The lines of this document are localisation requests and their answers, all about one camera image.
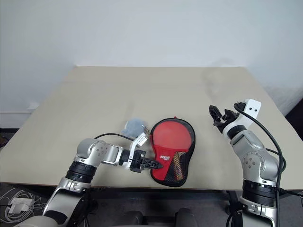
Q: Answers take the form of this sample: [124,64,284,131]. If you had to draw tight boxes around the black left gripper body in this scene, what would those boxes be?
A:
[130,149,146,173]

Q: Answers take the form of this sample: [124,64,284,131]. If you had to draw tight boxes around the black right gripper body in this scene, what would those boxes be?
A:
[213,113,238,134]

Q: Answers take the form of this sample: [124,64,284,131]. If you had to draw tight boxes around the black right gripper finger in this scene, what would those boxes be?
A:
[223,108,240,121]
[208,105,224,123]

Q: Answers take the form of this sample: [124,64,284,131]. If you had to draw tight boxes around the red black mesh paddle case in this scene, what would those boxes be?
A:
[150,116,197,188]

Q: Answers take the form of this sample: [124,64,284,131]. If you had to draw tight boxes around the red table tennis paddle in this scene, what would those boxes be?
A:
[152,121,194,182]

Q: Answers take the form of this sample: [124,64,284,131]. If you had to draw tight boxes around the dark rounded shape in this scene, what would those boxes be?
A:
[174,207,197,227]
[122,210,145,227]

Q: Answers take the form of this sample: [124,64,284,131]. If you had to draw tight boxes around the white power adapter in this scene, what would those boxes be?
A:
[9,197,34,213]

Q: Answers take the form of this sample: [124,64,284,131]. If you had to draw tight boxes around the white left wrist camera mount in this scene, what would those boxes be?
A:
[123,132,148,171]

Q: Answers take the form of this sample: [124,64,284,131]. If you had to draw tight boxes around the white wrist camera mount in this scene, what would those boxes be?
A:
[123,132,148,171]
[223,99,262,133]

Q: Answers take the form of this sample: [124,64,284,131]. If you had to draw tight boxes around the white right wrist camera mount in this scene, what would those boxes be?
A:
[223,99,262,133]

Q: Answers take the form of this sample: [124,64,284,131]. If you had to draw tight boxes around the blue-grey fluffy pompom keychain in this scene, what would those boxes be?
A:
[121,117,152,140]

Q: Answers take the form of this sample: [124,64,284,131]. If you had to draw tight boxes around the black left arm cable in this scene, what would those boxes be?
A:
[93,133,134,144]

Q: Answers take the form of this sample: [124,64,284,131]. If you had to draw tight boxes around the black table frame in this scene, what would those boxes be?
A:
[89,187,303,215]

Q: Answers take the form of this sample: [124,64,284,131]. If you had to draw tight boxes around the white floor cable bundle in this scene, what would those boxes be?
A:
[0,186,49,223]

